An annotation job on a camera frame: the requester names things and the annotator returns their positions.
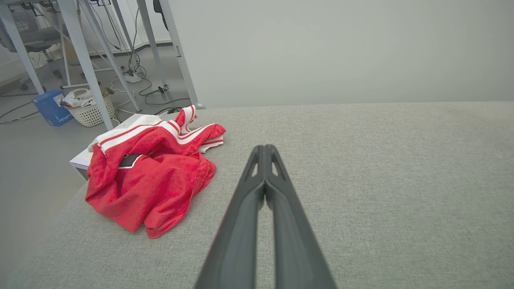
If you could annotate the white power strip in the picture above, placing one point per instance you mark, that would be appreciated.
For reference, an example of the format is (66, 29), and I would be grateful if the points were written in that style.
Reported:
(132, 77)

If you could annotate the white metal table frame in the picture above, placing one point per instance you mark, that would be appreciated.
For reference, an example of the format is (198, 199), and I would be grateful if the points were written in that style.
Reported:
(180, 60)
(82, 52)

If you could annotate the grey fabric sofa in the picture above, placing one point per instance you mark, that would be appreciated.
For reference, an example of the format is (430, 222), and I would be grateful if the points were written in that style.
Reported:
(381, 180)

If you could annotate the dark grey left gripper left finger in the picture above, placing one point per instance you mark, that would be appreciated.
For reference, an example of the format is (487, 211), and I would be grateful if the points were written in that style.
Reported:
(241, 224)

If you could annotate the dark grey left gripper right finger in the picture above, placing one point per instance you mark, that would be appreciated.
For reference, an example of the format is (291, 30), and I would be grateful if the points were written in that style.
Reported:
(293, 241)

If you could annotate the blue cardboard box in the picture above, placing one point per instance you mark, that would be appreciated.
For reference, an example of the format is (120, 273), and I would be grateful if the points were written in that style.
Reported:
(50, 108)

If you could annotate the grey office chair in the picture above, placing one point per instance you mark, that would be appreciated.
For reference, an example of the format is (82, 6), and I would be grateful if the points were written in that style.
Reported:
(38, 38)

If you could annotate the white equipment case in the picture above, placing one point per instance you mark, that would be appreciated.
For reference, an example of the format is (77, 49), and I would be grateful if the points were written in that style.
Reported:
(82, 158)

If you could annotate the white plastic basket with trash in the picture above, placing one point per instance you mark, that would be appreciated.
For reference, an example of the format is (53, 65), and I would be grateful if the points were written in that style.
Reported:
(90, 114)

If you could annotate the black hanging object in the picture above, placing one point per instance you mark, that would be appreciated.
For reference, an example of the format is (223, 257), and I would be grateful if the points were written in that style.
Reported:
(160, 10)

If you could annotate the red shirt with white sleeves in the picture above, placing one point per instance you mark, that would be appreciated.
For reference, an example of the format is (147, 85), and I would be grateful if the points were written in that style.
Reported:
(152, 188)

